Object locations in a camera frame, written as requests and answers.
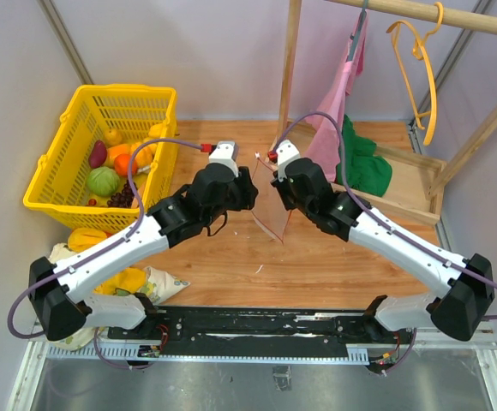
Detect pink cloth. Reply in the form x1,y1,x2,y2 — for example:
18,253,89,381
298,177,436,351
303,10,368,183

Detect yellow patterned cloth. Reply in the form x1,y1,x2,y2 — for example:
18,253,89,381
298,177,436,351
52,266,190,351

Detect orange mango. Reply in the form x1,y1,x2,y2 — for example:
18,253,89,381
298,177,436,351
104,143,130,168

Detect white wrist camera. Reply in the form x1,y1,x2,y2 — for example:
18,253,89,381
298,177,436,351
268,140,300,167
201,140,239,176

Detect green cabbage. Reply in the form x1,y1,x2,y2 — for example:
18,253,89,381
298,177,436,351
87,166,120,197

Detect yellow bell pepper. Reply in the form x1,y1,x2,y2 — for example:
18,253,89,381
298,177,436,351
129,142,154,168

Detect purple grapes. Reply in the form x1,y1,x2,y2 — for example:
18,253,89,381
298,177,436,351
106,181,135,208

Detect orange fruit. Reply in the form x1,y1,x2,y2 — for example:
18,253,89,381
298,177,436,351
113,153,131,177

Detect clear zip bag orange zipper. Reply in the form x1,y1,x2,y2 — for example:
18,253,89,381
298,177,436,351
251,152,290,244

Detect wooden clothes rack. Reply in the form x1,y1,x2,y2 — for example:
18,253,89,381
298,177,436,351
261,0,497,227

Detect sliced mango toy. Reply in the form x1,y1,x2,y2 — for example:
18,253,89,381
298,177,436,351
67,228,111,253

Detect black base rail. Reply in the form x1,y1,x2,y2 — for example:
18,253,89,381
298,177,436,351
106,306,412,365

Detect green cloth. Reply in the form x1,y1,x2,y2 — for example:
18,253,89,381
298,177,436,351
338,115,392,197

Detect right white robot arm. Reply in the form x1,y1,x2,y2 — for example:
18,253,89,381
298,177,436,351
272,154,494,343

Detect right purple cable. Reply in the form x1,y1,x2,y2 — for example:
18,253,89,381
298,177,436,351
273,111,497,321

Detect yellow bananas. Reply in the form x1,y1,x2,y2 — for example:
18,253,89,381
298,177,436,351
144,123,163,155

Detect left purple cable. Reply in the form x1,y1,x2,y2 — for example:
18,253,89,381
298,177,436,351
7,137,207,339

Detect yellow plastic basket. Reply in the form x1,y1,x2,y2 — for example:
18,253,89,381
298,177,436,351
23,84,178,233

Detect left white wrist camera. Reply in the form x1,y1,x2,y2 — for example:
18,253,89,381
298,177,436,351
201,140,239,176

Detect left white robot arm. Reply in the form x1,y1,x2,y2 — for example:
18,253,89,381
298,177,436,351
28,163,258,342

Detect yellow lemon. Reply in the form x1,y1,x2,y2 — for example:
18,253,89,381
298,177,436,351
103,128,123,146

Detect brown bread roll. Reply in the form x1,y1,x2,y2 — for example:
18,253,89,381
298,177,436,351
130,182,146,209

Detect purple sweet potato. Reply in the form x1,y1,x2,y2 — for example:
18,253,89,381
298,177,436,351
88,140,107,169

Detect purple cable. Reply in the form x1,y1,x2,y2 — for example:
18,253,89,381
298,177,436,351
7,137,207,339
273,111,497,321

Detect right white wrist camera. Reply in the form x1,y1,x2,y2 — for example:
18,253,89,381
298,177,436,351
268,140,300,167

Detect grey clothes hanger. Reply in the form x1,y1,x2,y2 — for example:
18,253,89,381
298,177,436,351
346,0,368,62

